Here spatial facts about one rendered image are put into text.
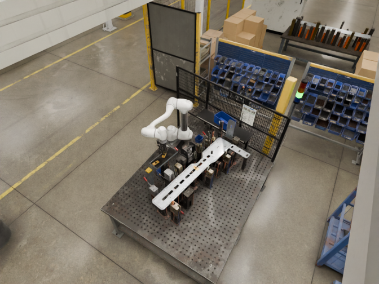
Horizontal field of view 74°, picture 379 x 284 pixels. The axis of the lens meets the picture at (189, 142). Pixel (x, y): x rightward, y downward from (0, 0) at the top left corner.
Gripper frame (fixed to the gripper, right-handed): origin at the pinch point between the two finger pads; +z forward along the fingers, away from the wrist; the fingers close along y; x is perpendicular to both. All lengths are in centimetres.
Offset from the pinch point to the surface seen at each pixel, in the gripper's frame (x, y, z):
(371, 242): -170, 94, -205
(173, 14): 271, -72, -58
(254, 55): 259, 84, -10
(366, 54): 327, 287, -9
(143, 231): -78, -1, 55
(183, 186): -24.2, 31.2, 24.9
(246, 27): 513, 53, 41
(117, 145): 93, -134, 126
